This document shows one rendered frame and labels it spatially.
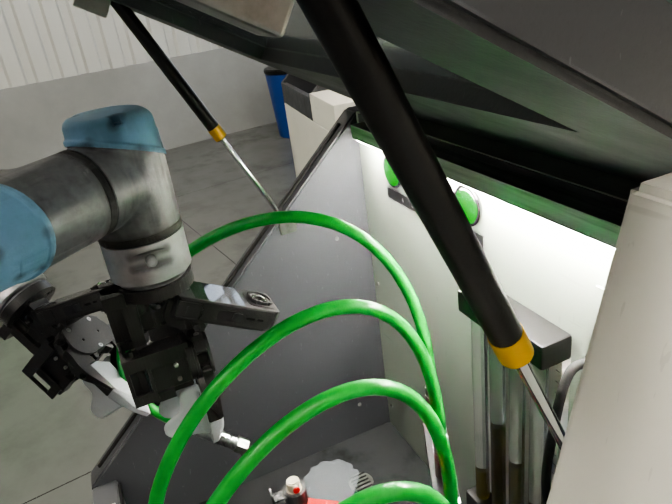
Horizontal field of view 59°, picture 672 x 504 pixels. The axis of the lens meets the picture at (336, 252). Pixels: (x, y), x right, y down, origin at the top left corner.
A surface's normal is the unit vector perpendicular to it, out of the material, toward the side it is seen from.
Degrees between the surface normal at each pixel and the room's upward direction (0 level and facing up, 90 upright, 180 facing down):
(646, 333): 76
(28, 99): 90
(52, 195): 56
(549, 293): 90
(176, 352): 90
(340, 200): 90
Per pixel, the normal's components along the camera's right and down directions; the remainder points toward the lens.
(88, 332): 0.65, -0.69
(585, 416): -0.91, 0.06
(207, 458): 0.41, 0.34
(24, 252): 0.87, 0.31
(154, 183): 0.88, 0.10
